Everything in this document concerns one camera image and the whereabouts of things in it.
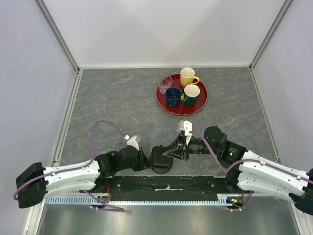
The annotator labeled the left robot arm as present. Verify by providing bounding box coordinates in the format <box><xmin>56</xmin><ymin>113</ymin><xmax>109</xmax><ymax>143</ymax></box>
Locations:
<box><xmin>13</xmin><ymin>145</ymin><xmax>151</xmax><ymax>209</ymax></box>

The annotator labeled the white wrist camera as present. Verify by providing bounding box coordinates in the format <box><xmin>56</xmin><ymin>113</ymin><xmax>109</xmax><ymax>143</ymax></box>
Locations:
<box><xmin>124</xmin><ymin>135</ymin><xmax>141</xmax><ymax>151</ymax></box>
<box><xmin>177</xmin><ymin>120</ymin><xmax>192</xmax><ymax>145</ymax></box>

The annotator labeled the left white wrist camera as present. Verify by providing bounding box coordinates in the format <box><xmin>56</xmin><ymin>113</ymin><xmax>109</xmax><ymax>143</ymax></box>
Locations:
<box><xmin>124</xmin><ymin>135</ymin><xmax>141</xmax><ymax>151</ymax></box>

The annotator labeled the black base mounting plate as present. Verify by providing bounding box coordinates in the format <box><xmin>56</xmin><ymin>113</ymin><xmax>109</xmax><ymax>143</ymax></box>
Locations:
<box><xmin>89</xmin><ymin>176</ymin><xmax>242</xmax><ymax>200</ymax></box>

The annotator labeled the green mug white interior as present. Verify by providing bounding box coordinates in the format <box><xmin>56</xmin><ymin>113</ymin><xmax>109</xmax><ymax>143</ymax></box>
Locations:
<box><xmin>182</xmin><ymin>84</ymin><xmax>201</xmax><ymax>106</ymax></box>

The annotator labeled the purple cable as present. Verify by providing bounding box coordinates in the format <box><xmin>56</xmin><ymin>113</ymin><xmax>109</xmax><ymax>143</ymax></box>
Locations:
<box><xmin>13</xmin><ymin>120</ymin><xmax>129</xmax><ymax>212</ymax></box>
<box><xmin>189</xmin><ymin>131</ymin><xmax>313</xmax><ymax>212</ymax></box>

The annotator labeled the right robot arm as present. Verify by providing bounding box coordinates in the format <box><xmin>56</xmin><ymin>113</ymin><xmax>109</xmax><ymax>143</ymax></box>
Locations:
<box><xmin>161</xmin><ymin>126</ymin><xmax>313</xmax><ymax>215</ymax></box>

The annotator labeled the clear glass tumbler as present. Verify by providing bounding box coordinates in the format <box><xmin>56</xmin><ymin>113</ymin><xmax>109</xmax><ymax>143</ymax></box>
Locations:
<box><xmin>158</xmin><ymin>76</ymin><xmax>173</xmax><ymax>94</ymax></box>

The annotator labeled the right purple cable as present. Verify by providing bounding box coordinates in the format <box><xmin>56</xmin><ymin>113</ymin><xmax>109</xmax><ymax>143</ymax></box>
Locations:
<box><xmin>189</xmin><ymin>131</ymin><xmax>313</xmax><ymax>212</ymax></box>

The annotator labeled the yellow mug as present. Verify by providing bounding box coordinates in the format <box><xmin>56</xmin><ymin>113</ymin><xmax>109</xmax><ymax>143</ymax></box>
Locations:
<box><xmin>180</xmin><ymin>68</ymin><xmax>200</xmax><ymax>87</ymax></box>

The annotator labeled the black phone stand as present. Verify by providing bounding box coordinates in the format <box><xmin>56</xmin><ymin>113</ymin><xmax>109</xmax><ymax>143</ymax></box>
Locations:
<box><xmin>151</xmin><ymin>166</ymin><xmax>172</xmax><ymax>175</ymax></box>

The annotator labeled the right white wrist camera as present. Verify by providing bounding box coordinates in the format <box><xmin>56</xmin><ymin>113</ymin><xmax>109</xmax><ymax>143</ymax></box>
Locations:
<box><xmin>177</xmin><ymin>120</ymin><xmax>192</xmax><ymax>145</ymax></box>

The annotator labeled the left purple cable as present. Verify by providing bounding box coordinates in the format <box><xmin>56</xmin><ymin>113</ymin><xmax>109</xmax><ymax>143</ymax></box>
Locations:
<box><xmin>13</xmin><ymin>120</ymin><xmax>129</xmax><ymax>212</ymax></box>

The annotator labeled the black smartphone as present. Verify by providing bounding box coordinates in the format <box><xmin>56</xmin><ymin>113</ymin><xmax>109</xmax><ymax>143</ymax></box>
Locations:
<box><xmin>150</xmin><ymin>145</ymin><xmax>173</xmax><ymax>169</ymax></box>

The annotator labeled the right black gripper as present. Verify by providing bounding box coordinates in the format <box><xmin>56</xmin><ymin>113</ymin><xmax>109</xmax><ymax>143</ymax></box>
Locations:
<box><xmin>163</xmin><ymin>132</ymin><xmax>219</xmax><ymax>160</ymax></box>

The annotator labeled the blue mug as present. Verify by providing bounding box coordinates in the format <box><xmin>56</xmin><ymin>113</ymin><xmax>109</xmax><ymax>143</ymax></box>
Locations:
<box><xmin>165</xmin><ymin>87</ymin><xmax>182</xmax><ymax>108</ymax></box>

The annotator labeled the slotted cable duct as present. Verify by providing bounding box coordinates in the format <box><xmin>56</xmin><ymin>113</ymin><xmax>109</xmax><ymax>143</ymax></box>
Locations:
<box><xmin>45</xmin><ymin>194</ymin><xmax>244</xmax><ymax>206</ymax></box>

